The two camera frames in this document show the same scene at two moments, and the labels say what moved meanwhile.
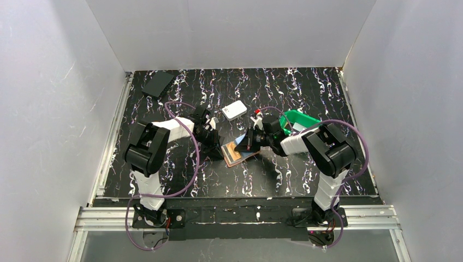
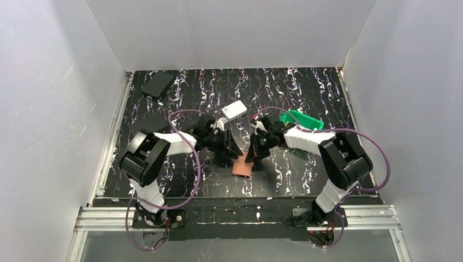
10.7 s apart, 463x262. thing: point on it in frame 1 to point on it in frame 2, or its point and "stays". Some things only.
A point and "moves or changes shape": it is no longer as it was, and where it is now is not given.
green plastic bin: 294,120 stays
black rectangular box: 158,85 stays
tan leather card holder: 233,158 moves or changes shape
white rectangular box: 234,110 stays
